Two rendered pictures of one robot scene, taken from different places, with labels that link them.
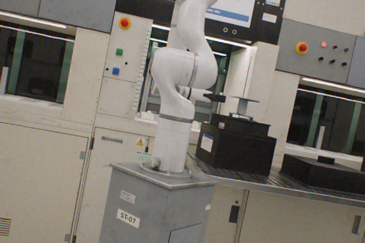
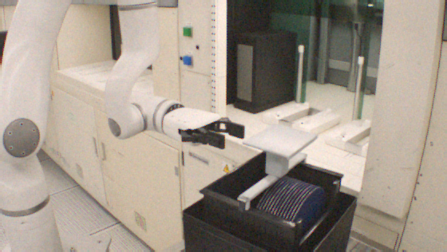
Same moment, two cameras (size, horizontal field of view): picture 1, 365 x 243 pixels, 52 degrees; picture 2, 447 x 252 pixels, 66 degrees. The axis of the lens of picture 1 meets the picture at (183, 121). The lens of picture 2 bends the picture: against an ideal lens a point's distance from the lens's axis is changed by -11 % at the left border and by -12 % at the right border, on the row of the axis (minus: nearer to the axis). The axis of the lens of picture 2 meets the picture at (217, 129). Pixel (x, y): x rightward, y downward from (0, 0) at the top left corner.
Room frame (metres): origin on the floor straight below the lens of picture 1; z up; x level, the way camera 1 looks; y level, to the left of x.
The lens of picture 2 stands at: (1.26, -0.74, 1.37)
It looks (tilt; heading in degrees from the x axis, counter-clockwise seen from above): 22 degrees down; 55
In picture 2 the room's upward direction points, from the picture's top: straight up
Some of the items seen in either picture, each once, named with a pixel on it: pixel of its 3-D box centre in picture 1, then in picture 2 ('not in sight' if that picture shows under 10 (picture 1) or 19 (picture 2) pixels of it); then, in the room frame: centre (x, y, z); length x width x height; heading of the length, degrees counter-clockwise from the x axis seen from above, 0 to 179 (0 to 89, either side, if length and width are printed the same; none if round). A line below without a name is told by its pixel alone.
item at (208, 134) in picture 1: (234, 147); (271, 238); (1.74, -0.26, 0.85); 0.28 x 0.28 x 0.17; 17
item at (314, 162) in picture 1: (323, 170); not in sight; (1.70, -0.68, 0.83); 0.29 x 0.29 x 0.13; 10
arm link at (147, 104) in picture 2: (167, 87); (146, 111); (1.63, 0.10, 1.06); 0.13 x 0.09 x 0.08; 106
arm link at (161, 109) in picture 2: (184, 91); (171, 117); (1.66, 0.02, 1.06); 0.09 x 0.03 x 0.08; 16
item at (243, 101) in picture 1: (236, 130); (274, 207); (1.74, -0.26, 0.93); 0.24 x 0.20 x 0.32; 17
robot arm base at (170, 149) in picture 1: (170, 145); (33, 235); (1.29, 0.03, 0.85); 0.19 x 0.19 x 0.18
